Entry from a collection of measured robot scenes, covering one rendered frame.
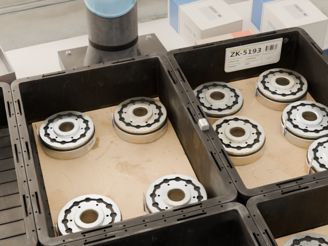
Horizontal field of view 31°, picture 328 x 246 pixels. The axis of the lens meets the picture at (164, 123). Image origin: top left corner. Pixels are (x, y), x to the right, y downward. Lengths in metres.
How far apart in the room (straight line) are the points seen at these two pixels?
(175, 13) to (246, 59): 0.43
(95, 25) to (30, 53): 0.34
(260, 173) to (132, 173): 0.23
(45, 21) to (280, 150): 2.13
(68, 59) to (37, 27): 1.57
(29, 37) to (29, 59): 1.39
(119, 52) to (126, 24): 0.07
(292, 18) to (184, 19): 0.28
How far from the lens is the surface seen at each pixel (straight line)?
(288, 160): 1.09
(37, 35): 2.98
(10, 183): 1.07
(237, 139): 1.06
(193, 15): 1.54
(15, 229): 1.00
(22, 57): 1.59
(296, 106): 1.16
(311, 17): 1.57
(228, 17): 1.54
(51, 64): 1.55
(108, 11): 1.28
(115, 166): 1.06
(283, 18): 1.55
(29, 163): 0.95
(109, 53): 1.33
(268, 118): 1.17
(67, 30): 2.98
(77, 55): 1.49
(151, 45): 1.51
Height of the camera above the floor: 1.59
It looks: 42 degrees down
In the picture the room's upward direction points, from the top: 1 degrees counter-clockwise
